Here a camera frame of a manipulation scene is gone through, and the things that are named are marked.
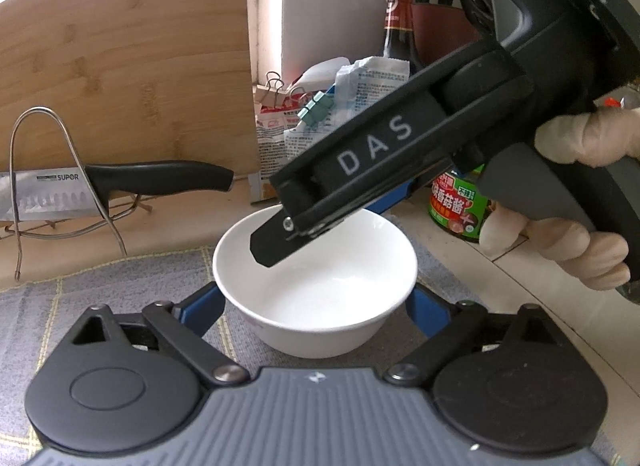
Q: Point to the white plastic bag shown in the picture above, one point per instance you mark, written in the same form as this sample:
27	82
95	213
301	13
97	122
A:
320	74

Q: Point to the teal clip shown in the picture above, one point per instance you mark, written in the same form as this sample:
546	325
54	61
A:
315	108

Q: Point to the white printed packet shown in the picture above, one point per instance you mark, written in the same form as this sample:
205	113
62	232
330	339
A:
375	90

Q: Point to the brown knife block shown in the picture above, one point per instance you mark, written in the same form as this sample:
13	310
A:
440	30

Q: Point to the red and white packet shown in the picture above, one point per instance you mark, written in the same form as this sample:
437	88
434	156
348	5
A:
272	145

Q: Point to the white ceramic bowl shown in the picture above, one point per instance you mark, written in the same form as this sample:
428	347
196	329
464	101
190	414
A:
320	286

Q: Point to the dark soy sauce bottle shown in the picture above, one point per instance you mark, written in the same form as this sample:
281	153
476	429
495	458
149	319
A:
397	25

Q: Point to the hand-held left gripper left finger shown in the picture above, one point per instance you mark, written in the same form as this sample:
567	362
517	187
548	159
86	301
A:
200	308

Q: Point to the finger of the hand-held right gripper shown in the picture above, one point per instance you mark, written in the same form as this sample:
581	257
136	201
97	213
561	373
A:
272	248
392	198

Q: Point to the grey checked towel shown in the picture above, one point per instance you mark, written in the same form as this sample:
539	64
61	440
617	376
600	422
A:
100	286

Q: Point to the bamboo cutting board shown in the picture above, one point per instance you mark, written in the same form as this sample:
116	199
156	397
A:
125	70

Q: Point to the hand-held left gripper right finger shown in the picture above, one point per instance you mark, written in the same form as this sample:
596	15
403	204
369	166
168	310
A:
430	316

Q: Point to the person's right hand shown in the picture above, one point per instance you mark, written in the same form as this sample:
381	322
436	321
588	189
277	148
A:
590	138

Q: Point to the green sauce jar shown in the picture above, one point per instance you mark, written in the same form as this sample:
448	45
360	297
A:
455	211

